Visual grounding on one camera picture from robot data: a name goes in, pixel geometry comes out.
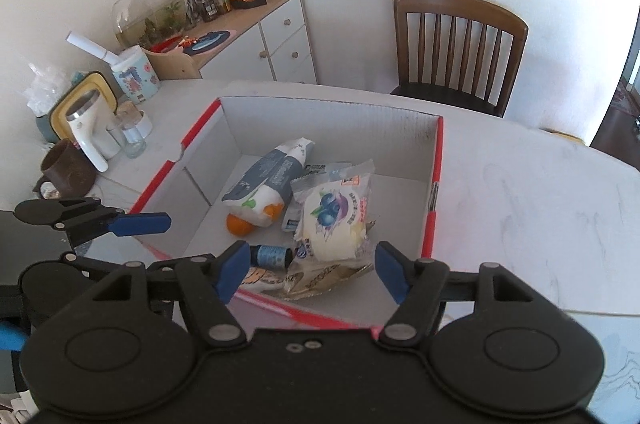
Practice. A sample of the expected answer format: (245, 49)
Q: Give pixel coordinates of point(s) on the blue oval mat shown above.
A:
(207, 41)

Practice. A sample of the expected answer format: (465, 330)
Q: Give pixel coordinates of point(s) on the clear plastic bag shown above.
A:
(45, 86)

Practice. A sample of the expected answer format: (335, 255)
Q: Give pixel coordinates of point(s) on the white paper roll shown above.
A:
(90, 46)

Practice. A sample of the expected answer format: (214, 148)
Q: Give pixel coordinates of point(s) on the brown mug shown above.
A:
(67, 169)

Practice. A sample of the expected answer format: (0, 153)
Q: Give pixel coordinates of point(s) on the grey-white pouch with orange print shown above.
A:
(270, 179)

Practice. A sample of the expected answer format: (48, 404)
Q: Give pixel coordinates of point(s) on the dark door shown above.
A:
(617, 114)

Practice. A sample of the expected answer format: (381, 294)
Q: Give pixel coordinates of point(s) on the clear glass jar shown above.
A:
(132, 139)

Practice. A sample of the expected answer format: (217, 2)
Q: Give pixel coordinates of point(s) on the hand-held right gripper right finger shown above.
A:
(392, 271)

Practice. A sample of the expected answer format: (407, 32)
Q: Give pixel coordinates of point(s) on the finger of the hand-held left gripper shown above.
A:
(140, 224)

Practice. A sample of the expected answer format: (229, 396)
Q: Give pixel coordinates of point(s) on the red cardboard box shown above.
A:
(400, 149)

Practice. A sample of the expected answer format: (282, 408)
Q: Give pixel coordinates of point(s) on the floral white cup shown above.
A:
(135, 76)

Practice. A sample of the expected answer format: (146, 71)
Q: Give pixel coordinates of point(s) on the light wooden tray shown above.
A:
(172, 64)

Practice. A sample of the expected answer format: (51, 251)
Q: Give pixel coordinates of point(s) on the white cork-lid jar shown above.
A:
(142, 119)

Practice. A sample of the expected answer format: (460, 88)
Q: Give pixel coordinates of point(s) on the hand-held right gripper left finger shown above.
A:
(232, 271)

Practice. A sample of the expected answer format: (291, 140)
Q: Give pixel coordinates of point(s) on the dark small jars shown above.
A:
(215, 6)

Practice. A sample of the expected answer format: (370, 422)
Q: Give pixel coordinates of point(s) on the brown wooden chair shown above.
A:
(455, 49)

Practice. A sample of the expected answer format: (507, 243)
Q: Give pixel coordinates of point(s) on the white electric kettle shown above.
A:
(92, 129)

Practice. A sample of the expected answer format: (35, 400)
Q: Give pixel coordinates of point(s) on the white marble desktop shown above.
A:
(525, 214)

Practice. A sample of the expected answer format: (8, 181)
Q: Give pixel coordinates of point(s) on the glass fish tank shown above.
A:
(150, 16)

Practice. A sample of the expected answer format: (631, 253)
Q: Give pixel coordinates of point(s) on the small dark blue-label bottle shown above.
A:
(272, 255)

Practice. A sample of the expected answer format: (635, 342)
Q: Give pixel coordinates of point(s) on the yellow-rimmed tray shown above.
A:
(100, 81)

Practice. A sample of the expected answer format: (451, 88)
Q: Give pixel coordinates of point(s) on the blueberry bread packet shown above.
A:
(330, 219)

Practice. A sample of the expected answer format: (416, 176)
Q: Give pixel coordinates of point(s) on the teal round container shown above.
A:
(46, 126)

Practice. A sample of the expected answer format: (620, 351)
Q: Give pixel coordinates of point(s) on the gold wrapper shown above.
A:
(330, 279)

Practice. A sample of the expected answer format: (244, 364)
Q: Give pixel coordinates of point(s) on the white wooden cabinet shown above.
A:
(285, 44)

